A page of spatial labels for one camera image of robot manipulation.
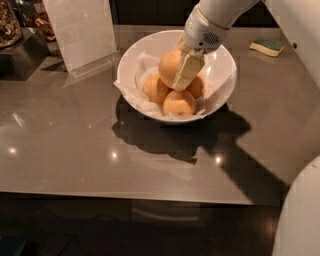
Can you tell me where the orange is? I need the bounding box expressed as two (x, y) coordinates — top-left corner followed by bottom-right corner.
(158, 49), (182, 88)
(187, 76), (204, 99)
(142, 74), (171, 104)
(163, 90), (196, 116)

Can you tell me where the dark metal stand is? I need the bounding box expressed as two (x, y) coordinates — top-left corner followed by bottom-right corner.
(0, 28), (50, 81)

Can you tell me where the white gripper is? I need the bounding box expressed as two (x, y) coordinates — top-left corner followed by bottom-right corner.
(172, 5), (228, 91)

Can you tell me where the white paper liner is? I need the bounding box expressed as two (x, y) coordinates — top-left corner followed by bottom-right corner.
(115, 52), (219, 123)

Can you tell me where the yellow green sponge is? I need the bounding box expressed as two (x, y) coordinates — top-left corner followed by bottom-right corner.
(250, 37), (285, 57)

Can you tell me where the white ceramic bowl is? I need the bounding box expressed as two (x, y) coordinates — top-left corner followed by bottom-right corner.
(124, 30), (237, 113)

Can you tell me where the acrylic sign holder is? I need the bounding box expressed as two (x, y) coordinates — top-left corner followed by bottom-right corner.
(43, 0), (120, 77)

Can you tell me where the glass jar of nuts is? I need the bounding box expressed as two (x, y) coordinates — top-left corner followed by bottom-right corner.
(0, 0), (22, 48)

